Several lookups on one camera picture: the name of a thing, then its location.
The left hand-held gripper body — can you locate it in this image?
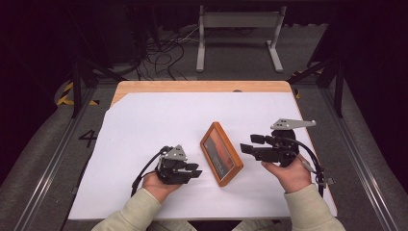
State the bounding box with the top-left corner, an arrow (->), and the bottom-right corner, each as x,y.
155,143 -> 194,186

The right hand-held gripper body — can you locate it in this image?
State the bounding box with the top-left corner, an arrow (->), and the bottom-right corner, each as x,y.
255,117 -> 318,168

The wooden picture frame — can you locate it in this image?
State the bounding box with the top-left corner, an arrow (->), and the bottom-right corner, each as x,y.
199,120 -> 244,188

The person's left hand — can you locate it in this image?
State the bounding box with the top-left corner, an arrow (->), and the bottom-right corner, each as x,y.
141,171 -> 183,204

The person's right hand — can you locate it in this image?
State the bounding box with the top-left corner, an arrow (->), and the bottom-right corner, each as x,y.
261,158 -> 314,194

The white paper sheet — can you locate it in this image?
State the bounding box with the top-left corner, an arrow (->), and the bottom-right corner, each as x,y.
67,91 -> 339,221

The black metal stand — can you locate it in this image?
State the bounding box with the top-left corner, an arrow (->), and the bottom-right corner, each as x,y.
68,57 -> 127,118
288,57 -> 346,118

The wooden table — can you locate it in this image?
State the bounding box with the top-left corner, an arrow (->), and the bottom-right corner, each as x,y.
110,80 -> 306,128

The grey metal stand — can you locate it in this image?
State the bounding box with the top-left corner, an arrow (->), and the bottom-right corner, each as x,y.
195,4 -> 288,73

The yellow black hazard tape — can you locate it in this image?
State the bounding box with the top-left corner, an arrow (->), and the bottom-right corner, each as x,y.
56,81 -> 100,107

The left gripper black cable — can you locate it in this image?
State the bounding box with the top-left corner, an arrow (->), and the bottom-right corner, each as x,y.
130,146 -> 171,198

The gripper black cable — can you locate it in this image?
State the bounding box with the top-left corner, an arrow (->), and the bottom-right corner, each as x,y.
130,146 -> 171,198
282,136 -> 337,198

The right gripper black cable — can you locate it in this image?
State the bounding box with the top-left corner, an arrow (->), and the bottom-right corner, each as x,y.
282,136 -> 337,198

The aluminium floor rail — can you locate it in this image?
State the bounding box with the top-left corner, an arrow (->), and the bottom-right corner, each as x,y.
319,87 -> 400,231
13,87 -> 98,231

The tangle of black floor cables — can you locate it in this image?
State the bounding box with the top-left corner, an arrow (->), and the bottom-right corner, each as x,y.
134,35 -> 194,82

